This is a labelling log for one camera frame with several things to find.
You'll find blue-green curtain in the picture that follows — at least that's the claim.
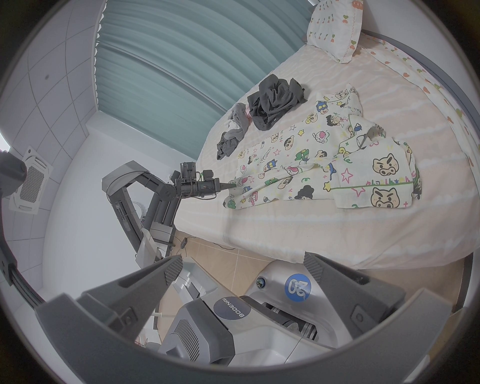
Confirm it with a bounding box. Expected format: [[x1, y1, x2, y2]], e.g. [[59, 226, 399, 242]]
[[94, 0, 319, 160]]

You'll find white printed pillow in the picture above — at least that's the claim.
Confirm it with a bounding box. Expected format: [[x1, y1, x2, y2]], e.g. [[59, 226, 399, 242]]
[[307, 0, 364, 64]]

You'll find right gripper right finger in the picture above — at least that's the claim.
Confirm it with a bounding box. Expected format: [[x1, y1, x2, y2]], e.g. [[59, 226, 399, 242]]
[[303, 251, 407, 340]]

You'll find light grey garment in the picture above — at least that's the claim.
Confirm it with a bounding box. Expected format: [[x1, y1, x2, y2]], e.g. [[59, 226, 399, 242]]
[[224, 103, 251, 141]]

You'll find white printed pyjama top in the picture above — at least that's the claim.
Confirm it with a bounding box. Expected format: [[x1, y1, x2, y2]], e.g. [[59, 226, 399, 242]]
[[223, 87, 422, 211]]

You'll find black shirt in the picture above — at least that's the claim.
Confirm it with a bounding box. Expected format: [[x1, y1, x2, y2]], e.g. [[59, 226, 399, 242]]
[[247, 74, 309, 132]]

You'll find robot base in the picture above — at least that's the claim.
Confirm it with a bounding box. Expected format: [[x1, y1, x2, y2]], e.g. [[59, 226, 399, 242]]
[[133, 221, 353, 366]]

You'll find bed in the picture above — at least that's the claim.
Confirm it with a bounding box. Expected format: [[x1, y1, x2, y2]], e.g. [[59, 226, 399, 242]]
[[172, 0, 480, 271]]

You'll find dark grey garment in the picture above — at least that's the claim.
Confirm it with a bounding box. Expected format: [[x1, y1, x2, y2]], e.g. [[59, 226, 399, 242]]
[[215, 131, 241, 161]]

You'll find white vent grille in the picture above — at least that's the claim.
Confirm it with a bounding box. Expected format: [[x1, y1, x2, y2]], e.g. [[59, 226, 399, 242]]
[[9, 145, 54, 215]]

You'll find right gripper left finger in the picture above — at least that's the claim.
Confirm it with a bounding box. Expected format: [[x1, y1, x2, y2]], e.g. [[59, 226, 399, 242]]
[[77, 255, 184, 343]]

